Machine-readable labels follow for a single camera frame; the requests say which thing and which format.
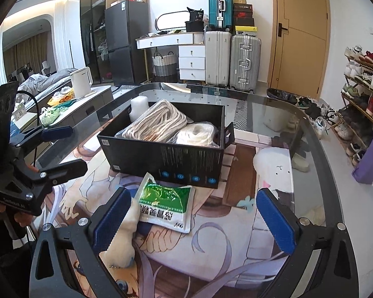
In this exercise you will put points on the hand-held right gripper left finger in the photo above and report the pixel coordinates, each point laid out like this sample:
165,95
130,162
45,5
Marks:
112,220

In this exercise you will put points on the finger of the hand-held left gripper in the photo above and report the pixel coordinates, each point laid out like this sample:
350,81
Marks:
69,169
57,133

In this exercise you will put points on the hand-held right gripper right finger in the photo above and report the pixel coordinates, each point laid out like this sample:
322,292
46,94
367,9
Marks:
276,220

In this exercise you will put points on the cream soft cloth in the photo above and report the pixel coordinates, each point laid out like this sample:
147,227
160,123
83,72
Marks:
122,239

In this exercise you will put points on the green medicine packet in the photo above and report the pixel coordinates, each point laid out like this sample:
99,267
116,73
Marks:
164,198

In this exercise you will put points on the black cardboard box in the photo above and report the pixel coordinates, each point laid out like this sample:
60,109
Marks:
161,158

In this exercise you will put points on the white foam block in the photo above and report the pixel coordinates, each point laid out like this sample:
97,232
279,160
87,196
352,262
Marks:
139,108

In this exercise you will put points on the light green plastic bag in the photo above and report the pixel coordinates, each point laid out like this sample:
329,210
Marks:
51,116

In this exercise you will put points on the grey side cabinet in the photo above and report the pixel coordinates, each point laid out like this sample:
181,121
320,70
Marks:
80,105

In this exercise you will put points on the yellow plastic bag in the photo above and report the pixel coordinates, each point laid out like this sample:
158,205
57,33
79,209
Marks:
62,96

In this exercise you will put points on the white label card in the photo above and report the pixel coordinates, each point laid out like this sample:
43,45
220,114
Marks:
19,112

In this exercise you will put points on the bed with grey blanket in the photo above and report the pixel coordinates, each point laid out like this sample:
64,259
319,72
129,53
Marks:
40,82

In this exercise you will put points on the printed cartoon desk mat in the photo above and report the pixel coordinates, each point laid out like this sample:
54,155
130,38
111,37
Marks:
223,229

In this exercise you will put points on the white electric kettle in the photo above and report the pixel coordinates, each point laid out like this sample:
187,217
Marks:
80,82

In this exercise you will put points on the beige slipper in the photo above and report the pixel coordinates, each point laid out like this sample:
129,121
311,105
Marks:
300,163

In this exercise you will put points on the beige curtains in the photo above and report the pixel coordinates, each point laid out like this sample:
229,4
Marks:
28,56

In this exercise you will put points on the glass door wardrobe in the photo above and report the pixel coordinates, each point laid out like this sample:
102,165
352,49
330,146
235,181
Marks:
93,31

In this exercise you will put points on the white trash bin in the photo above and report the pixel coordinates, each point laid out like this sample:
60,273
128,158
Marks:
279,111

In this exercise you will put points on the purple bag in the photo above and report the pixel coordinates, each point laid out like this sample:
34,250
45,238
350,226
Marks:
371,161

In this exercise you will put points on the black and white patterned rug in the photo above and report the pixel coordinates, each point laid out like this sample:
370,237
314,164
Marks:
240,115

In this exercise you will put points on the pile of loose shoes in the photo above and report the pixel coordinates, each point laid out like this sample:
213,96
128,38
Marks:
317,115

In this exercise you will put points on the dark grey fridge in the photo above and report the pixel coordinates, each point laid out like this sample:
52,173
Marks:
127,43

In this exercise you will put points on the woven laundry basket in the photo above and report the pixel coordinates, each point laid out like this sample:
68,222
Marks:
164,65

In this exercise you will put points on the white dresser with drawers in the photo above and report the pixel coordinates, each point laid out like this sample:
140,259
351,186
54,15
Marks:
189,59

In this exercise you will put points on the wooden shoe rack with shoes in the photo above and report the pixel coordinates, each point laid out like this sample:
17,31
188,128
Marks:
366,93

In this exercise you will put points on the oval mirror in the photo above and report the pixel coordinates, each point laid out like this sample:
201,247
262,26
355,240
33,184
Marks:
174,21

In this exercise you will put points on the silver suitcase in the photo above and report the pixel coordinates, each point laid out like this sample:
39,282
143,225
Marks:
245,62

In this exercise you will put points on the white suitcase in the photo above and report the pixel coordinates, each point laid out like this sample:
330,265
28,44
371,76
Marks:
217,57

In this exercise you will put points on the black bag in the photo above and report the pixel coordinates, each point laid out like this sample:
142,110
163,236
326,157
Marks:
195,20

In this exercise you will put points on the wooden door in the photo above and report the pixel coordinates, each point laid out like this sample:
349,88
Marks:
301,37

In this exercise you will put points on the teal suitcase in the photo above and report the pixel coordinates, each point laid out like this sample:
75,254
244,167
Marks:
220,7

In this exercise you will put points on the red and black shoe box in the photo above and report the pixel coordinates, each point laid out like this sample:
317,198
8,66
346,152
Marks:
243,13

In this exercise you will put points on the brown shoe box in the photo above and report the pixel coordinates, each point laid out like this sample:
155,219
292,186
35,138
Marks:
240,1

